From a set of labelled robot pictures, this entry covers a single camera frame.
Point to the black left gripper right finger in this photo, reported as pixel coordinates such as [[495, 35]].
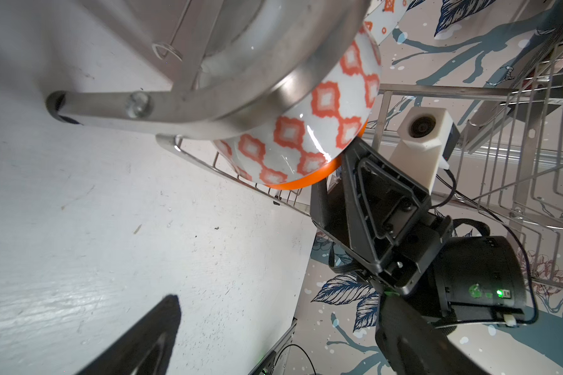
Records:
[[411, 346]]

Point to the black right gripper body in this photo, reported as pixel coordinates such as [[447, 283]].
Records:
[[399, 268]]

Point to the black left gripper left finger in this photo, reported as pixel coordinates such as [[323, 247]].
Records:
[[146, 348]]

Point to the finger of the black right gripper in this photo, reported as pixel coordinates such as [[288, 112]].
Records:
[[382, 203], [333, 211]]

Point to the green pattern bowl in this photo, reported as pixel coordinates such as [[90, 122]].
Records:
[[383, 17]]

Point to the plain orange bowl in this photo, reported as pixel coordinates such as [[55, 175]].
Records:
[[301, 154]]

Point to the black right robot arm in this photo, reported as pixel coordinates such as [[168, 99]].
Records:
[[476, 278]]

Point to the steel two-tier dish rack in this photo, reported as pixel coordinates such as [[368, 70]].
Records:
[[273, 83]]

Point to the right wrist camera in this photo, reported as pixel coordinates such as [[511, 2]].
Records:
[[424, 136]]

